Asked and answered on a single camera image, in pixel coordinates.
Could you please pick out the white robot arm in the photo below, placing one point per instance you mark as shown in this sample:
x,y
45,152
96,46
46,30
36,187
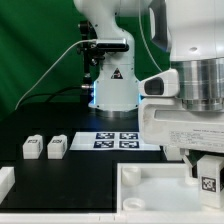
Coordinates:
x,y
183,106

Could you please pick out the white front obstacle bar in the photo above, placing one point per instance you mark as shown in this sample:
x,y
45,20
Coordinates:
x,y
44,218

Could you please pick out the white square tabletop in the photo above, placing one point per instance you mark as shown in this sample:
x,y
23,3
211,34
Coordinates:
x,y
159,193

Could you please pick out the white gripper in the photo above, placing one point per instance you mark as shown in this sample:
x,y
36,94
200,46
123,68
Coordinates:
x,y
164,122

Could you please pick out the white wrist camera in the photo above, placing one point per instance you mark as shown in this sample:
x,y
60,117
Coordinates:
x,y
165,84

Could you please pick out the white sheet with tags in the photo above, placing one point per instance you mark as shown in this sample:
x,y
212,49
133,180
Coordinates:
x,y
130,141

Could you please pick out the white left obstacle block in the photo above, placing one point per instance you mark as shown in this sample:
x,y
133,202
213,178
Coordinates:
x,y
7,180

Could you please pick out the black camera on stand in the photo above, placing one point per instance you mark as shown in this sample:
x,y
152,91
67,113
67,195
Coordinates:
x,y
93,55

